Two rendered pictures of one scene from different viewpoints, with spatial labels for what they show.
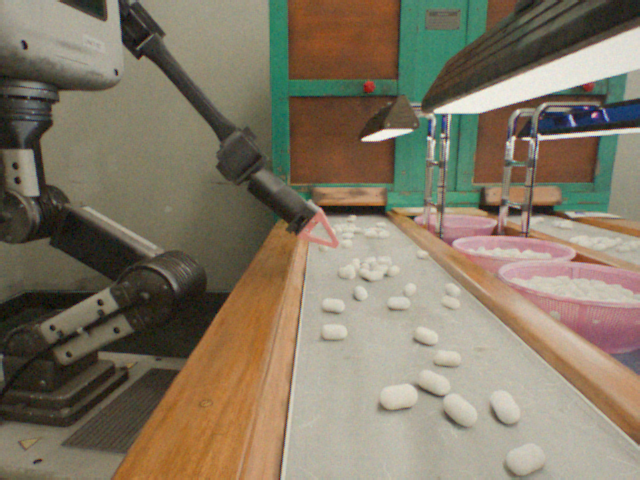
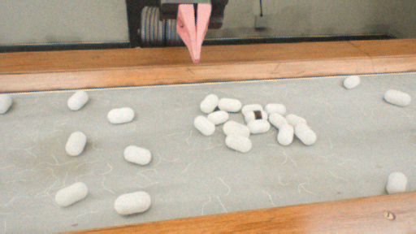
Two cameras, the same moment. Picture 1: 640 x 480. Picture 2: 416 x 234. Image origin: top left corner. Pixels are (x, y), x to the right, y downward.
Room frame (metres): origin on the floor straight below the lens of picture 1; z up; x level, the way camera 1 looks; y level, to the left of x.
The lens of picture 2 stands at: (0.76, -0.48, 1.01)
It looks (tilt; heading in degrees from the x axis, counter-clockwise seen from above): 32 degrees down; 79
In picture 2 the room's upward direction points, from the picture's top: 2 degrees clockwise
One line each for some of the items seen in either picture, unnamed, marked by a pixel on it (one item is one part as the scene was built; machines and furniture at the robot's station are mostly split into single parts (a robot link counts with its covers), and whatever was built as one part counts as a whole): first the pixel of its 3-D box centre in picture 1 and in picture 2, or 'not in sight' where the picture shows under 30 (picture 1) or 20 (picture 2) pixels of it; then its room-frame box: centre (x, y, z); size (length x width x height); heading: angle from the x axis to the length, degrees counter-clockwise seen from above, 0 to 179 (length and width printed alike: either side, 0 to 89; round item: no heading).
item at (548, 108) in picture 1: (544, 184); not in sight; (1.29, -0.66, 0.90); 0.20 x 0.19 x 0.45; 0
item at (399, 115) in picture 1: (382, 122); not in sight; (1.29, -0.18, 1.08); 0.62 x 0.08 x 0.07; 0
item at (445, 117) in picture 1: (407, 185); not in sight; (1.29, -0.26, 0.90); 0.20 x 0.19 x 0.45; 0
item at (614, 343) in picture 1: (576, 303); not in sight; (0.74, -0.46, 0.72); 0.27 x 0.27 x 0.10
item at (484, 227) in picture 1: (453, 233); not in sight; (1.46, -0.46, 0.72); 0.27 x 0.27 x 0.10
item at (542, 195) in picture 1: (520, 195); not in sight; (1.73, -0.80, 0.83); 0.30 x 0.06 x 0.07; 90
